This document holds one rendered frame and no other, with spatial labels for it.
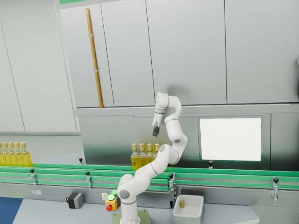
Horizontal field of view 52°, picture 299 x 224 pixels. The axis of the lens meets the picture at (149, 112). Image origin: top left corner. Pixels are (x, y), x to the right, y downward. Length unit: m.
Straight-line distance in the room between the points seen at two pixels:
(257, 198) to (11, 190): 1.84
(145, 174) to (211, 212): 0.61
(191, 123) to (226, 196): 0.54
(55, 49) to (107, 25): 3.73
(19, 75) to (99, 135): 4.18
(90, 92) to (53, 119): 3.98
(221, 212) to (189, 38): 1.16
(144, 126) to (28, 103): 4.47
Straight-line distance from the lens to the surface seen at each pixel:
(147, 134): 2.27
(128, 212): 1.90
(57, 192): 2.46
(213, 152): 2.24
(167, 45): 2.11
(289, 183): 2.17
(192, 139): 2.21
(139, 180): 1.70
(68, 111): 6.06
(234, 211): 2.16
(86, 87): 2.36
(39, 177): 2.50
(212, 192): 2.18
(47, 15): 5.92
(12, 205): 2.81
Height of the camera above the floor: 1.98
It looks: 16 degrees down
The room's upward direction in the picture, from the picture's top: 6 degrees counter-clockwise
